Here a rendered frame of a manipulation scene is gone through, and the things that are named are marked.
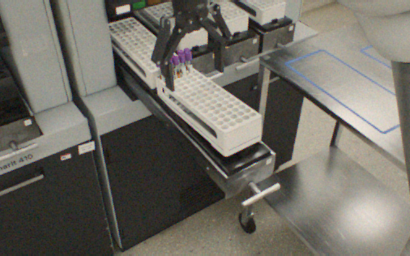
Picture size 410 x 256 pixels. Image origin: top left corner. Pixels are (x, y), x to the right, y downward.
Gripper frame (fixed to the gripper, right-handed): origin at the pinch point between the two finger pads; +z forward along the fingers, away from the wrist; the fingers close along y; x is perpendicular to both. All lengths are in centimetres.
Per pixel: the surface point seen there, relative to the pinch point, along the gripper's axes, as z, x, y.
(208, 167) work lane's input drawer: 14.5, -14.3, -6.8
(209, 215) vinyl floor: 88, 31, 21
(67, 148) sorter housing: 22.7, 22.9, -28.0
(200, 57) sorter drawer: 8.8, 21.1, 14.9
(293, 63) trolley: 9.1, 1.9, 33.4
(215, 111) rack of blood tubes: 4.0, -10.2, -1.5
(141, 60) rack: 2.9, 20.2, -4.0
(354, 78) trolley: 10.6, -12.2, 41.9
